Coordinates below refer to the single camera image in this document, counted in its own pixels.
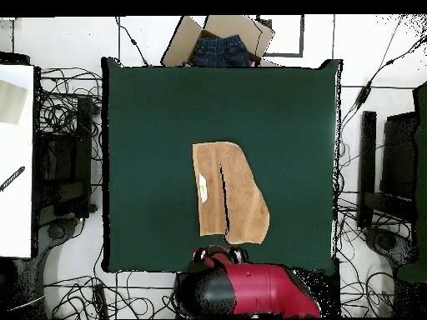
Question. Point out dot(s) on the dark green tablecloth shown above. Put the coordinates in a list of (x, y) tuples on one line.
[(150, 133)]

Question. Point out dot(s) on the blue denim jeans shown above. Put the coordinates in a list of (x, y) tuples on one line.
[(220, 51)]

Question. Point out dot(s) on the black ribbed strip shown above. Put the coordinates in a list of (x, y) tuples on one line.
[(13, 177)]

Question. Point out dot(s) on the white side table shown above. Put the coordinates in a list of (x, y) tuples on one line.
[(16, 216)]

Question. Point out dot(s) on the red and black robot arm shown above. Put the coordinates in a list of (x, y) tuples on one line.
[(267, 290)]

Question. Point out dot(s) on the black power strip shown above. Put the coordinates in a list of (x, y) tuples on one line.
[(100, 300)]

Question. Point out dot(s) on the black equipment stand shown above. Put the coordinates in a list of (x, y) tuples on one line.
[(368, 150), (83, 133)]

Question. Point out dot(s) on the grey chair base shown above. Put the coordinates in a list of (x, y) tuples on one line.
[(56, 231), (387, 241)]

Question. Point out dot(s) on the open cardboard box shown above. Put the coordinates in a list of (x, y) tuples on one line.
[(181, 43)]

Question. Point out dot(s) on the beige paper sheet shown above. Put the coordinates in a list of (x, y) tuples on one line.
[(11, 103)]

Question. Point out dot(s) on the orange terry towel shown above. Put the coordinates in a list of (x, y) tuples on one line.
[(240, 200)]

